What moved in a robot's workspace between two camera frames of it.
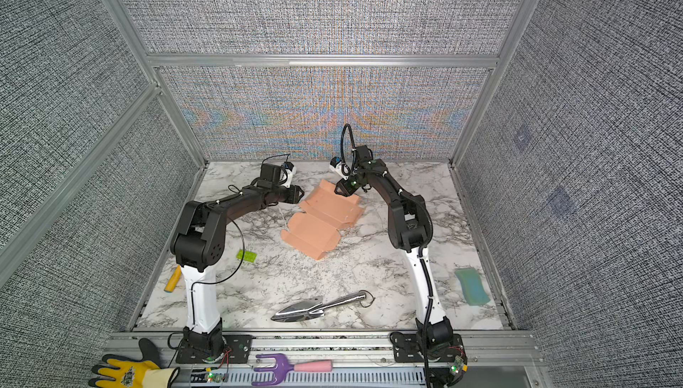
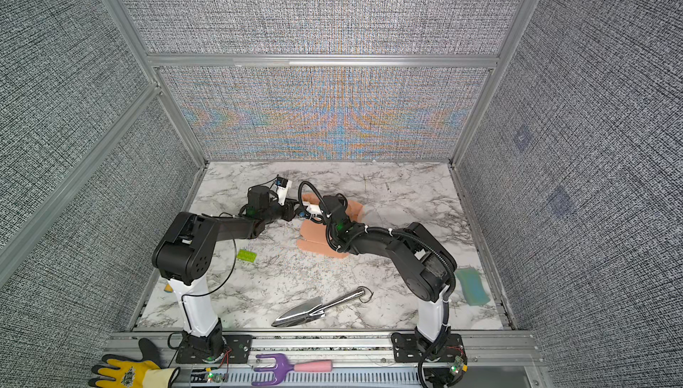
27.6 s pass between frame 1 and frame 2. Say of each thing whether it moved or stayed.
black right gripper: moved
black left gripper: moved
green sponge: stayed
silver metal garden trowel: stayed
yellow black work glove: stayed
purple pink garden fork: stayed
